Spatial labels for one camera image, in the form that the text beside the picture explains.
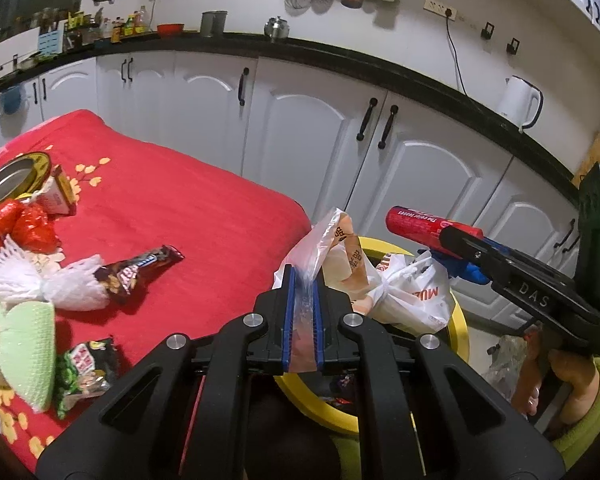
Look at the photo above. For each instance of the white base cabinets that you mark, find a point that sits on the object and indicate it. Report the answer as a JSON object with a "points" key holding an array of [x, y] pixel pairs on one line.
{"points": [[305, 125]]}

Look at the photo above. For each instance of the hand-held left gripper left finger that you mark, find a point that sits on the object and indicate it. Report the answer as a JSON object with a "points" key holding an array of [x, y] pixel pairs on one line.
{"points": [[288, 310]]}

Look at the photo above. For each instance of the open tin can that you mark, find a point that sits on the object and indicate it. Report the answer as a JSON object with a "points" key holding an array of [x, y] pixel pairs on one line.
{"points": [[10, 177]]}

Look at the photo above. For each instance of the red flowered tablecloth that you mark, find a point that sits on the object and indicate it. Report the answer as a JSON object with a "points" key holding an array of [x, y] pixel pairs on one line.
{"points": [[180, 200]]}

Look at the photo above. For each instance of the person's right forearm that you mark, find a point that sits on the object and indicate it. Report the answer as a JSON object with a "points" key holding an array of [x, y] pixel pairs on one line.
{"points": [[590, 410]]}

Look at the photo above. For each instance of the grey metal canister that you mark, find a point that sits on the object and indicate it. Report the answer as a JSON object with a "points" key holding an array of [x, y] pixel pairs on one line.
{"points": [[214, 24]]}

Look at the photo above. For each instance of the clear plastic bag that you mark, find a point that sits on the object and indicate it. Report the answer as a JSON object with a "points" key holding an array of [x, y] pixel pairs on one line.
{"points": [[310, 245]]}

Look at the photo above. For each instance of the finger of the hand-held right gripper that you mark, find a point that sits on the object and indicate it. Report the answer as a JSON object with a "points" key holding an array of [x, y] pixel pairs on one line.
{"points": [[462, 241], [467, 271]]}

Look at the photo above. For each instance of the green foam fruit net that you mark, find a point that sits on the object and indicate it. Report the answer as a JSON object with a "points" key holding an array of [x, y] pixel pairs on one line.
{"points": [[22, 350]]}

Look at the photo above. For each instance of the blue hanging cloth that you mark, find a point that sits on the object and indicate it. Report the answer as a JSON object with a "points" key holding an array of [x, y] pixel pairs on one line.
{"points": [[12, 99]]}

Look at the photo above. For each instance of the red cylindrical can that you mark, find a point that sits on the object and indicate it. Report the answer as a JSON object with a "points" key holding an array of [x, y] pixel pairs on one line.
{"points": [[410, 221]]}

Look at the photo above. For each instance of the red crinkled wrapper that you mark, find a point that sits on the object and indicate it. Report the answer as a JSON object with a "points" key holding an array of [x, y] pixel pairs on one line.
{"points": [[25, 227]]}

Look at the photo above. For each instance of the row of condiment bottles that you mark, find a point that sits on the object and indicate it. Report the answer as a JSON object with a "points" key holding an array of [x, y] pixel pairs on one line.
{"points": [[125, 27]]}

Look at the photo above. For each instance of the paper food wrapper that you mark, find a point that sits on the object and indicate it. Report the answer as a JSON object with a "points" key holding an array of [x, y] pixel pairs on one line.
{"points": [[352, 265]]}

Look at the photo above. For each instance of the white electric kettle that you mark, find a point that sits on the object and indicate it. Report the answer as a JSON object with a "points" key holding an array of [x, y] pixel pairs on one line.
{"points": [[516, 100]]}

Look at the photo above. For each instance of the brown chocolate bar wrapper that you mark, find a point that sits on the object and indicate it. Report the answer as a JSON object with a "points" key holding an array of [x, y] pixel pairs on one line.
{"points": [[130, 275]]}

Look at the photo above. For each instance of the red bowl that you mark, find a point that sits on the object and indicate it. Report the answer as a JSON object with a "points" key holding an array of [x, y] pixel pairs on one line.
{"points": [[170, 30]]}

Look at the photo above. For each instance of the white plastic bag orange print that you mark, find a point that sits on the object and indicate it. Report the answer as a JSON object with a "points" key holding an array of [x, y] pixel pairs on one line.
{"points": [[415, 295]]}

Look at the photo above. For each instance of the green snack packet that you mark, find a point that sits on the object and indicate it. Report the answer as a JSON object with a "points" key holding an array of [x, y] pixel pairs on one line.
{"points": [[82, 370]]}

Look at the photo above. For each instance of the black wall hook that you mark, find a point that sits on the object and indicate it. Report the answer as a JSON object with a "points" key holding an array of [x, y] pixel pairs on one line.
{"points": [[513, 46], [488, 31]]}

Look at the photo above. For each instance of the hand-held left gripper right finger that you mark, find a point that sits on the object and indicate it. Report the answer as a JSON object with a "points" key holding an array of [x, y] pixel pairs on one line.
{"points": [[318, 320]]}

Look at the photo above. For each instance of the steel teapot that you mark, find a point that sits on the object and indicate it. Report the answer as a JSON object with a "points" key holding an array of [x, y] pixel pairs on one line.
{"points": [[276, 29]]}

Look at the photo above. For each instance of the small paper carton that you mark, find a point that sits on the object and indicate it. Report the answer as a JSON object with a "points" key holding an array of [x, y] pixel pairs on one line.
{"points": [[60, 192]]}

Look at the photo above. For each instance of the person's right hand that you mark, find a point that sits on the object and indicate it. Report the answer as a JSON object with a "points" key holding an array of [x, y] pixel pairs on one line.
{"points": [[532, 380]]}

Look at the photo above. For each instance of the yellow trash bin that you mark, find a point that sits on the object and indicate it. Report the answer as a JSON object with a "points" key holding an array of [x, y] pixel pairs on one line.
{"points": [[458, 332]]}

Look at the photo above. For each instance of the blue dish rack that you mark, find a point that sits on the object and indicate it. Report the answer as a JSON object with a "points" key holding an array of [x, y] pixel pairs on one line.
{"points": [[50, 42]]}

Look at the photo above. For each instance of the white foam fruit net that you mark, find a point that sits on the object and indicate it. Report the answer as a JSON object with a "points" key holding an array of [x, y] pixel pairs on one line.
{"points": [[25, 275]]}

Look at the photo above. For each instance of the black kitchen countertop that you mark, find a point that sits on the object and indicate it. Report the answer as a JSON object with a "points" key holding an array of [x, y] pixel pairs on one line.
{"points": [[330, 57]]}

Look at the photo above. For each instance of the crumpled clear bag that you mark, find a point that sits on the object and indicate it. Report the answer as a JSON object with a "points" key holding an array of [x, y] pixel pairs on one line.
{"points": [[505, 365]]}

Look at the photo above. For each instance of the white power strip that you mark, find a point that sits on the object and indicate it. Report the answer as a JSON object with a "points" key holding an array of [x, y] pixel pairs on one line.
{"points": [[440, 7]]}

